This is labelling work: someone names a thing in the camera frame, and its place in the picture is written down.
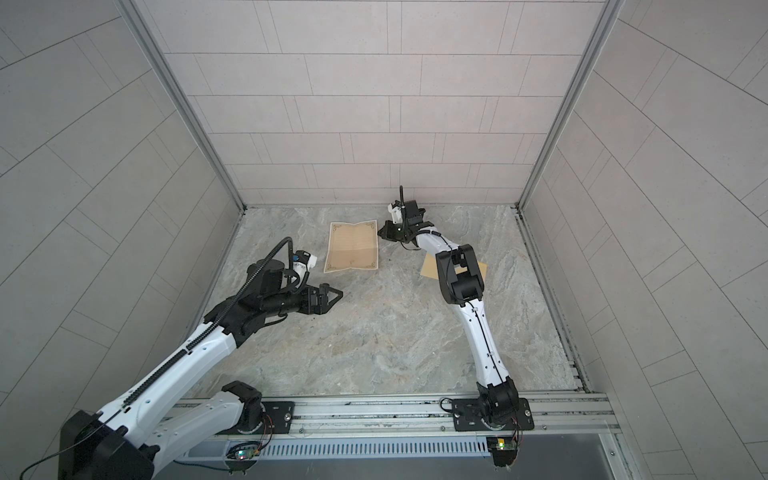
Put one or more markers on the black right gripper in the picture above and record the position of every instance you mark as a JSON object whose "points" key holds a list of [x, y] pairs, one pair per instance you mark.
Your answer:
{"points": [[392, 234]]}

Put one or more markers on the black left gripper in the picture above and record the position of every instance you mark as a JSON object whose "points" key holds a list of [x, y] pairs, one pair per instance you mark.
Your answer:
{"points": [[319, 297]]}

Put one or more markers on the tan kraft envelope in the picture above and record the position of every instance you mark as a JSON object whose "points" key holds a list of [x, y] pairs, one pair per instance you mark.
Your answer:
{"points": [[429, 268]]}

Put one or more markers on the beige lined letter paper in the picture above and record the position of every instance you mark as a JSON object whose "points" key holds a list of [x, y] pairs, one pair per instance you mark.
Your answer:
{"points": [[352, 246]]}

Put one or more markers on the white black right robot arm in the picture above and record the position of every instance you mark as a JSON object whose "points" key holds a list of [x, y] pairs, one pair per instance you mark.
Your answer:
{"points": [[462, 287]]}

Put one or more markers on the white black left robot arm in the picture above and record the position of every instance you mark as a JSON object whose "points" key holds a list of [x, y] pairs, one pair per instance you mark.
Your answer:
{"points": [[131, 438]]}

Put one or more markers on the left green circuit board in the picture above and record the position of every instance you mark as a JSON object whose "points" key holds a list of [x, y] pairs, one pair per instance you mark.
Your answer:
{"points": [[244, 452]]}

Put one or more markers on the green circuit board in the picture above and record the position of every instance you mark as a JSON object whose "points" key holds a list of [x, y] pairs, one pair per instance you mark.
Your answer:
{"points": [[244, 452], [503, 450]]}

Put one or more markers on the right green circuit board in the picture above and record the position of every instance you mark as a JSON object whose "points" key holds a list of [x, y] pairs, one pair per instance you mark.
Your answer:
{"points": [[503, 450]]}

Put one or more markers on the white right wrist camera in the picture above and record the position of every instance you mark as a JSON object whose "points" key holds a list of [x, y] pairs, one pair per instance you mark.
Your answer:
{"points": [[395, 210]]}

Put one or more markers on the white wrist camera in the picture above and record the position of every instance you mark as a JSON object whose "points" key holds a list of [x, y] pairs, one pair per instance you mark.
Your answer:
{"points": [[395, 210], [303, 261]]}

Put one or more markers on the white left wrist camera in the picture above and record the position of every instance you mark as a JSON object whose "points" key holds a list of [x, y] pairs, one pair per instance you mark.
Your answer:
{"points": [[303, 261]]}

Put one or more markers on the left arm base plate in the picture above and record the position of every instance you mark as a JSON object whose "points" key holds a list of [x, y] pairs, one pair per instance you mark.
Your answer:
{"points": [[270, 417]]}

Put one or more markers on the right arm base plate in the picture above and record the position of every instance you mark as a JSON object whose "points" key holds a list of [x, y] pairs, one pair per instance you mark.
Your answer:
{"points": [[468, 417]]}

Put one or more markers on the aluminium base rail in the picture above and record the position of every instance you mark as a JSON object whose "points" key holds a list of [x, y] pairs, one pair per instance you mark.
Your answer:
{"points": [[420, 415]]}

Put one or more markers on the right aluminium corner post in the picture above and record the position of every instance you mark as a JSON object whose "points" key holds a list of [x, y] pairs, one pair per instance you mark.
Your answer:
{"points": [[601, 31]]}

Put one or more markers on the aluminium corner post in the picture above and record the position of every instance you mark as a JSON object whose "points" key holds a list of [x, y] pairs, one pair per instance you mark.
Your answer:
{"points": [[601, 31], [154, 55]]}

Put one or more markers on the left aluminium corner post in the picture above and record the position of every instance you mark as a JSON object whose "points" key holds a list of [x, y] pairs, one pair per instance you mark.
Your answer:
{"points": [[154, 55]]}

